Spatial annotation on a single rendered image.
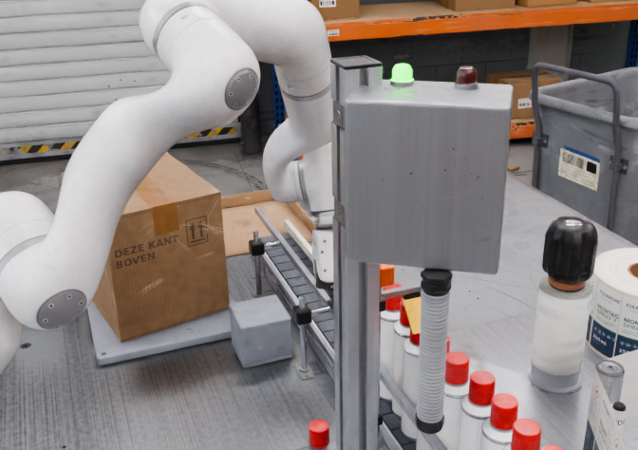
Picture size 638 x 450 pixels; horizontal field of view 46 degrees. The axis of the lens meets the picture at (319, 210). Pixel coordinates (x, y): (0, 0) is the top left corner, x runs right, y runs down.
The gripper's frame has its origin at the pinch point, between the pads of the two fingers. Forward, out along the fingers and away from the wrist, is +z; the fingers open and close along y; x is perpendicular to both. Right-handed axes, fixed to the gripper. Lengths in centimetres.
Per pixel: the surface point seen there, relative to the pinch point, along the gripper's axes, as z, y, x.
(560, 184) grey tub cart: 1, 163, 153
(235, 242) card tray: -9, -7, 57
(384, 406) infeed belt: 13.8, -2.8, -19.5
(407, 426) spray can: 14.5, -2.8, -28.3
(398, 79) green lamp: -36, -11, -58
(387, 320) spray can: -1.4, -1.9, -23.9
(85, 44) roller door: -116, -18, 376
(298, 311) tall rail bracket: -1.4, -10.6, -3.8
